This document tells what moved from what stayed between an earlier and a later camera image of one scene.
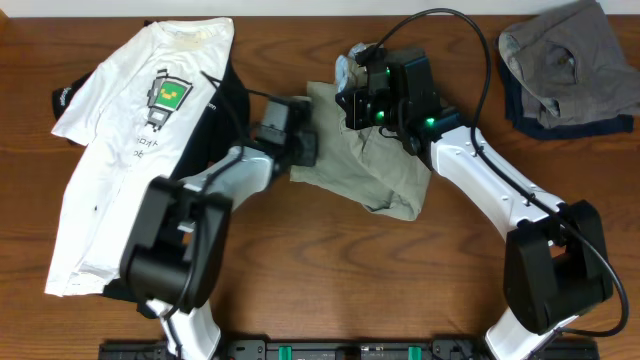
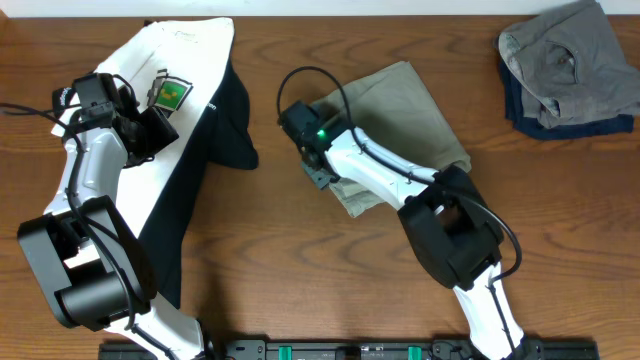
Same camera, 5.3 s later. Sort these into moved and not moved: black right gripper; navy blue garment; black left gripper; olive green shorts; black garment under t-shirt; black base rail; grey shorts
Moved: olive green shorts; black right gripper; black left gripper
Not moved: black base rail; black garment under t-shirt; grey shorts; navy blue garment
